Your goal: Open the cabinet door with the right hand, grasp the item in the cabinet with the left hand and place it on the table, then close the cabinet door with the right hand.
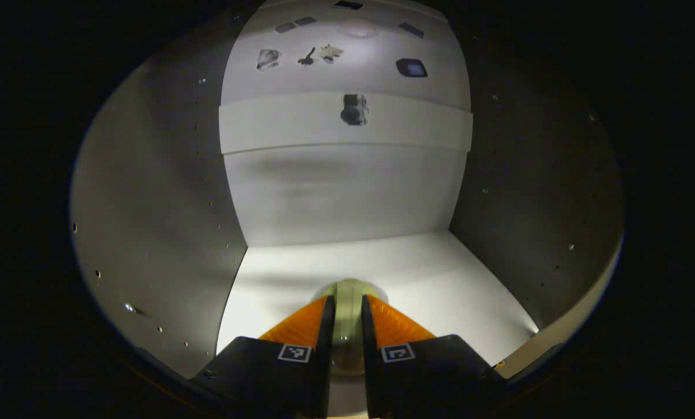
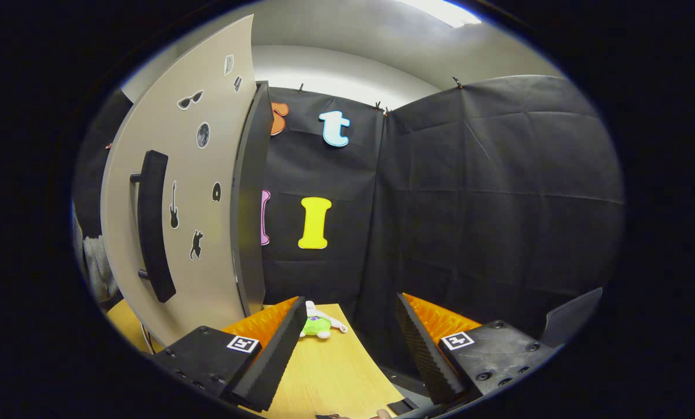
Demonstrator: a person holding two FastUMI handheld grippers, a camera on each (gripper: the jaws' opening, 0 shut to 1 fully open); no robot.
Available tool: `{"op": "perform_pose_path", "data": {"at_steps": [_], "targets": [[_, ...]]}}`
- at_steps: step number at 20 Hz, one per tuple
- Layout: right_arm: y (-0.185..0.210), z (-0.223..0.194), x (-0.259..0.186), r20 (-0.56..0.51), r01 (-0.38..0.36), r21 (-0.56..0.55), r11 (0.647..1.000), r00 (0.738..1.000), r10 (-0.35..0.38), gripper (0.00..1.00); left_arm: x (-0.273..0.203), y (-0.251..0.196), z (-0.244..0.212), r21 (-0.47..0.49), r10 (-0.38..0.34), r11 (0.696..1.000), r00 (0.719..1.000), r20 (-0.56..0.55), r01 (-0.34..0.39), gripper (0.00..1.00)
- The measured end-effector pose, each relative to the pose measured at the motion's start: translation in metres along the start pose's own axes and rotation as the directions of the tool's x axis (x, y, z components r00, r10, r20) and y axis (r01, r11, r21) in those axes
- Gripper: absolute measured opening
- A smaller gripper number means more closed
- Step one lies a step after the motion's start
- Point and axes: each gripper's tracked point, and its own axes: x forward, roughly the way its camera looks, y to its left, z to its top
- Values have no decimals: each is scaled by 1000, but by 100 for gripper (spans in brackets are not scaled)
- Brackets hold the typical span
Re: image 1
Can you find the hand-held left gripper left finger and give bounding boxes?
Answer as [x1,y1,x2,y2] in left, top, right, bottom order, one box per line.
[190,295,336,419]

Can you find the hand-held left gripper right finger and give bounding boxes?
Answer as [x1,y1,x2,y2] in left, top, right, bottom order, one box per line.
[361,295,508,419]

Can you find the grey cabinet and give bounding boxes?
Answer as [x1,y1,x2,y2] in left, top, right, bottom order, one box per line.
[70,0,624,417]

